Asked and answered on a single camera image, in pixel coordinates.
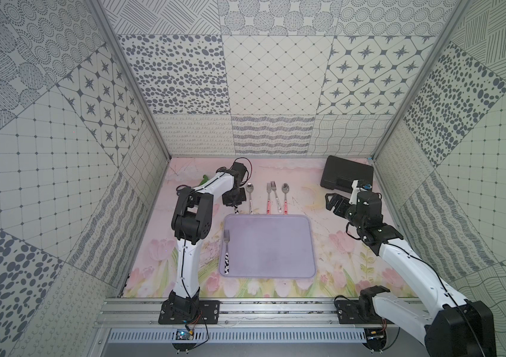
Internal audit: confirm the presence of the pink strawberry handle spoon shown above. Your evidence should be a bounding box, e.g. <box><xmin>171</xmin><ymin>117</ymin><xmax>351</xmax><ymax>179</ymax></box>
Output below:
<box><xmin>281</xmin><ymin>183</ymin><xmax>290</xmax><ymax>215</ymax></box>

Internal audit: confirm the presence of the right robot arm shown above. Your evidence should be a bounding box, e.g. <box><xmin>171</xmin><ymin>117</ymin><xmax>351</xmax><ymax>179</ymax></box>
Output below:
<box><xmin>325</xmin><ymin>188</ymin><xmax>497</xmax><ymax>356</ymax></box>

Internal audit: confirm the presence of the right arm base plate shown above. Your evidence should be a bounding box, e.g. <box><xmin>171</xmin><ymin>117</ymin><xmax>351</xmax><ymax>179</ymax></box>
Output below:
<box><xmin>333</xmin><ymin>296</ymin><xmax>391</xmax><ymax>325</ymax></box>

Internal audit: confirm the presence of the right circuit board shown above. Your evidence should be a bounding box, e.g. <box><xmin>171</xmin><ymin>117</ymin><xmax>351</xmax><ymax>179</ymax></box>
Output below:
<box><xmin>365</xmin><ymin>329</ymin><xmax>385</xmax><ymax>345</ymax></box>

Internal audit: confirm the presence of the aluminium mounting rail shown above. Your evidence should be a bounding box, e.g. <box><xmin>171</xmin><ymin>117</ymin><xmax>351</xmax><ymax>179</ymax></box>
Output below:
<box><xmin>94</xmin><ymin>297</ymin><xmax>463</xmax><ymax>330</ymax></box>

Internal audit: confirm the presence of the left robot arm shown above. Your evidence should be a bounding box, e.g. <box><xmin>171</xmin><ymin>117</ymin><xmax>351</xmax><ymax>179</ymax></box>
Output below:
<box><xmin>171</xmin><ymin>160</ymin><xmax>252</xmax><ymax>299</ymax></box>

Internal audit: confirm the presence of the black plastic tool case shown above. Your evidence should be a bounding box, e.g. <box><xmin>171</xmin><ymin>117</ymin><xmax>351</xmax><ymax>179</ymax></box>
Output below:
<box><xmin>320</xmin><ymin>156</ymin><xmax>374</xmax><ymax>193</ymax></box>

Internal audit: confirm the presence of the white slotted cable duct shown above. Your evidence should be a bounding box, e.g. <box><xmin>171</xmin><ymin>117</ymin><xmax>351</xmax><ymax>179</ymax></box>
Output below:
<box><xmin>108</xmin><ymin>327</ymin><xmax>366</xmax><ymax>344</ymax></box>

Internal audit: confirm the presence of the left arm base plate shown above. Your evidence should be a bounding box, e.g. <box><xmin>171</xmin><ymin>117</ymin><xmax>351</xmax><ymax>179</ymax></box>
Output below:
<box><xmin>159</xmin><ymin>300</ymin><xmax>221</xmax><ymax>325</ymax></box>

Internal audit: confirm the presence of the pink strawberry handle fork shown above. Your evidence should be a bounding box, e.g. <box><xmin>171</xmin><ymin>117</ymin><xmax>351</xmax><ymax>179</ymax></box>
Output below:
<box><xmin>266</xmin><ymin>182</ymin><xmax>272</xmax><ymax>215</ymax></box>

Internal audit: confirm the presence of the lavender plastic tray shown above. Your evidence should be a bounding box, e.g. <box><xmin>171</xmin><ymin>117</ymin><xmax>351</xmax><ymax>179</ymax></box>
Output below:
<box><xmin>219</xmin><ymin>214</ymin><xmax>316</xmax><ymax>279</ymax></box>

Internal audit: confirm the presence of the white Hello Kitty spoon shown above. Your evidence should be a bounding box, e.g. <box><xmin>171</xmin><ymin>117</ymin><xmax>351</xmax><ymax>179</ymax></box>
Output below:
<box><xmin>246</xmin><ymin>183</ymin><xmax>254</xmax><ymax>214</ymax></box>

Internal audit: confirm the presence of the white Hello Kitty fork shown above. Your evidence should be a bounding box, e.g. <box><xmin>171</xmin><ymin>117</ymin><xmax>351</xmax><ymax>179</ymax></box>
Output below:
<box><xmin>270</xmin><ymin>181</ymin><xmax>282</xmax><ymax>213</ymax></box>

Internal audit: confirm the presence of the cow pattern handle fork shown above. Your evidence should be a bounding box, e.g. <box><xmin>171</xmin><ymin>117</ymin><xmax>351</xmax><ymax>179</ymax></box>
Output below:
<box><xmin>223</xmin><ymin>229</ymin><xmax>230</xmax><ymax>275</ymax></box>

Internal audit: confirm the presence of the left green circuit board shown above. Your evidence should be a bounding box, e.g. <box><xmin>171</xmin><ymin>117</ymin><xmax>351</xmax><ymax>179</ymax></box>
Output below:
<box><xmin>175</xmin><ymin>329</ymin><xmax>193</xmax><ymax>341</ymax></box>

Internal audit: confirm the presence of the green handled tool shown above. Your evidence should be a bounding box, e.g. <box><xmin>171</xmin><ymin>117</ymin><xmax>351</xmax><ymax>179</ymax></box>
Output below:
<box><xmin>199</xmin><ymin>175</ymin><xmax>210</xmax><ymax>185</ymax></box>

